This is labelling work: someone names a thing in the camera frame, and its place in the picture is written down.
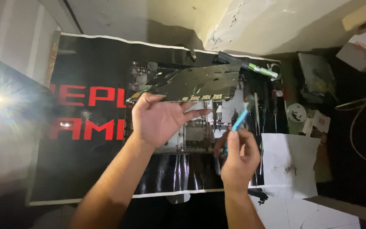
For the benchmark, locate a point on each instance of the metal tweezers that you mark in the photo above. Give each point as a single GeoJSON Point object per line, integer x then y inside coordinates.
{"type": "Point", "coordinates": [257, 109]}

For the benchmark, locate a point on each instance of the beige cardboard box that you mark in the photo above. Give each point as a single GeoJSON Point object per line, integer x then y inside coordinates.
{"type": "Point", "coordinates": [365, 16]}

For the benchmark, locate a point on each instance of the person's right hand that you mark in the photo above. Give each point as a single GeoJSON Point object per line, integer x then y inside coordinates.
{"type": "Point", "coordinates": [240, 165]}

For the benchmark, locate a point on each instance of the blue toothbrush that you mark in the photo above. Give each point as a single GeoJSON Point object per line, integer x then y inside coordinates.
{"type": "Point", "coordinates": [240, 120]}

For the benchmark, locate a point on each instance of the black screwdriver with white collar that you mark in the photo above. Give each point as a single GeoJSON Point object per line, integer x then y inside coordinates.
{"type": "Point", "coordinates": [219, 116]}

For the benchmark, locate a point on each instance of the grey plastic bag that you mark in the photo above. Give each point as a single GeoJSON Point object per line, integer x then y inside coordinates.
{"type": "Point", "coordinates": [316, 74]}

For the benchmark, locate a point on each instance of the red and black screwdriver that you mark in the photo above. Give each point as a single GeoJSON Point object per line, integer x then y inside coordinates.
{"type": "Point", "coordinates": [275, 101]}

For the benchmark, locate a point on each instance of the open laptop chassis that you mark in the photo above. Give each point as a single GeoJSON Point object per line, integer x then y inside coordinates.
{"type": "Point", "coordinates": [195, 133]}

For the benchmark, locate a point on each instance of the person's left hand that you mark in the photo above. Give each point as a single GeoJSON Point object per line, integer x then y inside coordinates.
{"type": "Point", "coordinates": [157, 122]}

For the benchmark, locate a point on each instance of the clear tape roll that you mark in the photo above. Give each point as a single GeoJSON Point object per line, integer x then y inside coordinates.
{"type": "Point", "coordinates": [275, 68]}

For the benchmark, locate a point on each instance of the black tool with green tip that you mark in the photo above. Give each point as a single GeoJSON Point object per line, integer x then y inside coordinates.
{"type": "Point", "coordinates": [249, 66]}

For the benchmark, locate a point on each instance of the black plastic clip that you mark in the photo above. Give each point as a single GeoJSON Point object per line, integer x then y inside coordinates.
{"type": "Point", "coordinates": [259, 194]}

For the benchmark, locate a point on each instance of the white paper sheet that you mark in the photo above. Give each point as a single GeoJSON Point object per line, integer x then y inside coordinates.
{"type": "Point", "coordinates": [289, 162]}

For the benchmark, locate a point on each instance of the white cardboard box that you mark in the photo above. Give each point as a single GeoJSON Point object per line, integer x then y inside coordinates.
{"type": "Point", "coordinates": [362, 51]}

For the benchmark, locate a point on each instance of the black mat with red letters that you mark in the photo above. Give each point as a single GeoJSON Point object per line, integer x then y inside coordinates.
{"type": "Point", "coordinates": [87, 152]}

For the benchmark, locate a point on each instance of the small white box, red label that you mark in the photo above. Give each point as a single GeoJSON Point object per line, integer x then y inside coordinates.
{"type": "Point", "coordinates": [318, 121]}

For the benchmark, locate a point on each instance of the white round lid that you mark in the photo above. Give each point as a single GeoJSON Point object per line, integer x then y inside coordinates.
{"type": "Point", "coordinates": [296, 112]}

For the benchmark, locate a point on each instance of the green laptop motherboard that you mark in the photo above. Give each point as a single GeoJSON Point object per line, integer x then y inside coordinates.
{"type": "Point", "coordinates": [199, 82]}

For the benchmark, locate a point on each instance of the person's right fingers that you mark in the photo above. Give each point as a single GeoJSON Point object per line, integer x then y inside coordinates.
{"type": "Point", "coordinates": [233, 141]}

